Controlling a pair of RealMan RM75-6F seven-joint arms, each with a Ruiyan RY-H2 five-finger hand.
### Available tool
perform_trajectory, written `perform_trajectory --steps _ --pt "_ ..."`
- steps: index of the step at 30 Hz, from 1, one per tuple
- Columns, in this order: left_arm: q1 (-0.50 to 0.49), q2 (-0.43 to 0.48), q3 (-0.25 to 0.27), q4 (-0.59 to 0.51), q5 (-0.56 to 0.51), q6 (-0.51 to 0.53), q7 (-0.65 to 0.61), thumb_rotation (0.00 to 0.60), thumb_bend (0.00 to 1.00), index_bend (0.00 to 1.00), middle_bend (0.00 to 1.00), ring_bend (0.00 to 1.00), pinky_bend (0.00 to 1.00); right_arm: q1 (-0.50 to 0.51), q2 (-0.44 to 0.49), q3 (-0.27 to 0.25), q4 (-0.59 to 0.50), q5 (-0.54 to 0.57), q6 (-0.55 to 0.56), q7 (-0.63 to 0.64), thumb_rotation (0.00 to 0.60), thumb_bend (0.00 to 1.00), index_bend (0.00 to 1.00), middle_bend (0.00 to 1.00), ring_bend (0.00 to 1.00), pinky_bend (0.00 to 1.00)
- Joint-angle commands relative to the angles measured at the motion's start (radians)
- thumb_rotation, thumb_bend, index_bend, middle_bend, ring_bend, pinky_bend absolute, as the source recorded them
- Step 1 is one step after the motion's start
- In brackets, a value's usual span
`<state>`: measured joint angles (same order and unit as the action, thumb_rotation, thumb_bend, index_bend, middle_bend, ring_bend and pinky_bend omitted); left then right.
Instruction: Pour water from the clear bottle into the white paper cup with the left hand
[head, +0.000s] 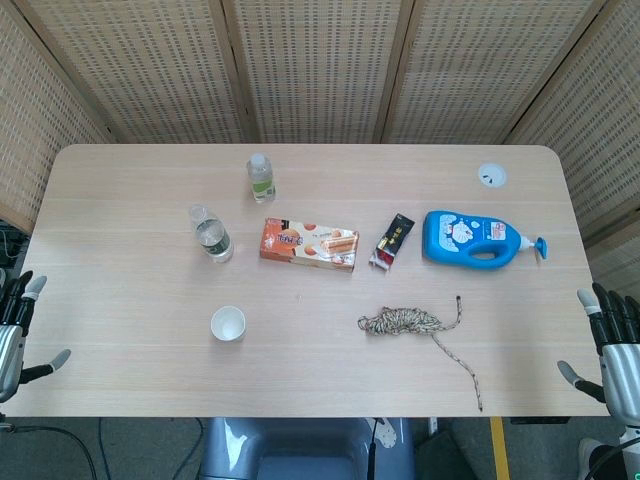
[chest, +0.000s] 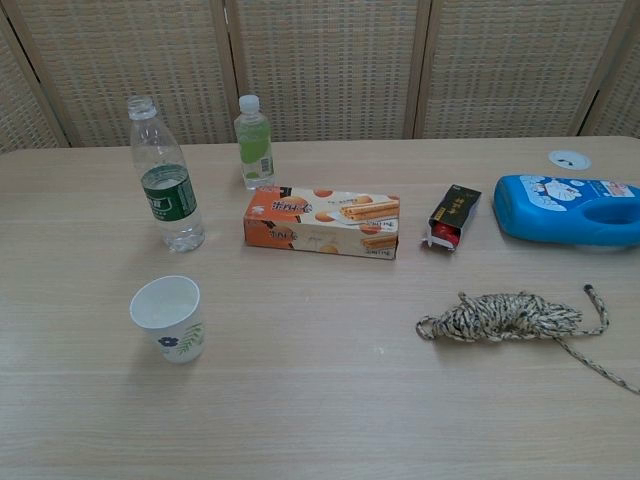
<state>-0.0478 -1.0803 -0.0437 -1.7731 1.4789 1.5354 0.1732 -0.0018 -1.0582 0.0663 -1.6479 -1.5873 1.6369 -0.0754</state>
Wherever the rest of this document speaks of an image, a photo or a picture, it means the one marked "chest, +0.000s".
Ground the transparent green-label plastic bottle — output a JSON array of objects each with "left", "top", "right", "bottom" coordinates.
[{"left": 126, "top": 94, "right": 207, "bottom": 254}]

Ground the small white-capped green-label bottle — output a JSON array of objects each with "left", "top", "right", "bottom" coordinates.
[{"left": 233, "top": 94, "right": 278, "bottom": 192}]

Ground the white flower-print paper cup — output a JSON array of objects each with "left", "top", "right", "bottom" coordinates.
[{"left": 129, "top": 274, "right": 207, "bottom": 366}]

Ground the blue detergent jug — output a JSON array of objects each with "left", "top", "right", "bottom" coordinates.
[{"left": 493, "top": 173, "right": 640, "bottom": 250}]

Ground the orange egg roll box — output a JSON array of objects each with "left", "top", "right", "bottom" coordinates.
[{"left": 242, "top": 184, "right": 402, "bottom": 261}]

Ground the small open black box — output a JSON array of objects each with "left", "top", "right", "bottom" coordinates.
[{"left": 421, "top": 183, "right": 483, "bottom": 254}]

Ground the woven rattan screen panel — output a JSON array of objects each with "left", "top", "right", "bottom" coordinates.
[
  {"left": 0, "top": 0, "right": 237, "bottom": 149},
  {"left": 222, "top": 0, "right": 434, "bottom": 144},
  {"left": 579, "top": 0, "right": 640, "bottom": 139},
  {"left": 0, "top": 9, "right": 69, "bottom": 154},
  {"left": 412, "top": 0, "right": 634, "bottom": 140}
]

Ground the coiled black-and-cream rope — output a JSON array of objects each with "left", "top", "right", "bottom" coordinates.
[{"left": 415, "top": 283, "right": 640, "bottom": 396}]

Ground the white table cable grommet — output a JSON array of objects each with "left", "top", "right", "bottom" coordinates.
[{"left": 547, "top": 149, "right": 593, "bottom": 170}]

